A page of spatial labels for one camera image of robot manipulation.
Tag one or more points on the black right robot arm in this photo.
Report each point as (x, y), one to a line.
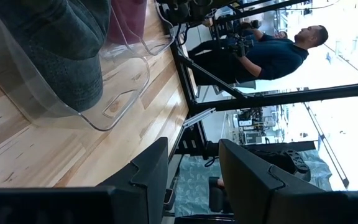
(182, 11)

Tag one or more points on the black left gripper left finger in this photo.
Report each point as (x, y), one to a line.
(129, 199)

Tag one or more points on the silver metal bracket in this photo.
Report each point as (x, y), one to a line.
(199, 117)

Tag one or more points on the clear plastic bin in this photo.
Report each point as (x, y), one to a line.
(126, 102)
(163, 43)

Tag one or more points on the blue patterned floor mat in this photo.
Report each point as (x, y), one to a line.
(194, 183)

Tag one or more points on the person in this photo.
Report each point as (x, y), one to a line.
(275, 59)
(281, 35)

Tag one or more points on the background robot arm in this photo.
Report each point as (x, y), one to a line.
(238, 46)

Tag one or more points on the dark grey baseball cap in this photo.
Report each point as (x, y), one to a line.
(64, 46)

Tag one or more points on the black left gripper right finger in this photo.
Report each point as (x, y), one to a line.
(253, 186)

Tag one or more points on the black aluminium table frame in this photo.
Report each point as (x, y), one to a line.
(259, 101)

